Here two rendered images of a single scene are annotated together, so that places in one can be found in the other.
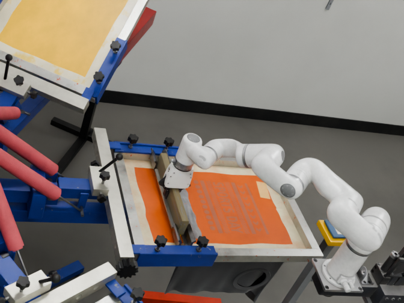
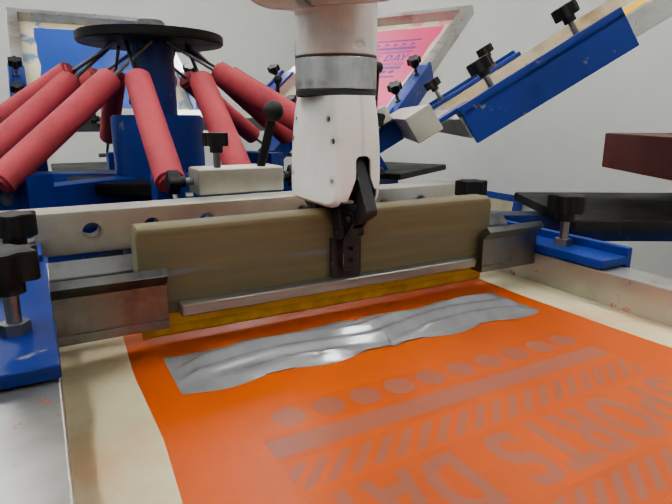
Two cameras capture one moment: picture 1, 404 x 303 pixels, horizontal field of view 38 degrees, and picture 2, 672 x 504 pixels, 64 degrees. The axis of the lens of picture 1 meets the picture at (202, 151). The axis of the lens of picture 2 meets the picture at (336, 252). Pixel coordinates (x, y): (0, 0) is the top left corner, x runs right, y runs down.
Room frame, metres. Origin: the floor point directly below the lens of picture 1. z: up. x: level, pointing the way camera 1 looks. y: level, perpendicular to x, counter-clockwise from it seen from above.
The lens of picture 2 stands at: (1.77, -0.48, 1.15)
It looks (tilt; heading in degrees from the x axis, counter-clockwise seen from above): 14 degrees down; 91
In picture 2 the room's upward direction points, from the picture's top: straight up
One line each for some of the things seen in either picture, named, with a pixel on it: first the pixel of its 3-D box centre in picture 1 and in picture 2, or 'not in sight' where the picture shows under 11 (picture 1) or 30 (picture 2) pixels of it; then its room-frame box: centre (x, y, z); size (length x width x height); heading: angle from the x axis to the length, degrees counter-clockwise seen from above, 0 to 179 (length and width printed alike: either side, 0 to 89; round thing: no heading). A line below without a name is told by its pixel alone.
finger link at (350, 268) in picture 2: not in sight; (351, 245); (1.78, 0.02, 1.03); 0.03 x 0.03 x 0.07; 30
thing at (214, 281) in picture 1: (222, 269); not in sight; (1.73, -0.27, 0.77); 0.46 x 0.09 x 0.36; 120
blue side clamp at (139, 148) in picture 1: (146, 153); (509, 251); (1.99, 0.22, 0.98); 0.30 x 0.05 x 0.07; 120
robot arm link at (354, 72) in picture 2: (182, 161); (332, 75); (1.76, 0.05, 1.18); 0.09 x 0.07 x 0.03; 120
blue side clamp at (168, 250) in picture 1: (175, 255); (22, 329); (1.50, -0.06, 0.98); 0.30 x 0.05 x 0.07; 120
